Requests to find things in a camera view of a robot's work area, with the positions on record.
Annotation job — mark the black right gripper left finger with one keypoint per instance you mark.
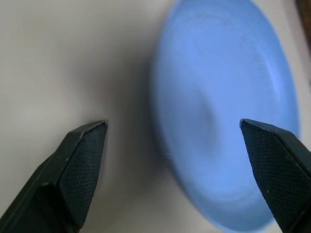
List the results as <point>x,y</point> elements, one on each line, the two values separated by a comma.
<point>60,177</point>

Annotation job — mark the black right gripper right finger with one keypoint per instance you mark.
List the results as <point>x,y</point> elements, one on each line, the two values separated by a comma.
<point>281,170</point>

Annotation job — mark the blue plastic plate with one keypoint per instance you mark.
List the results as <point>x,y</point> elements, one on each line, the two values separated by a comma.
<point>218,85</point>

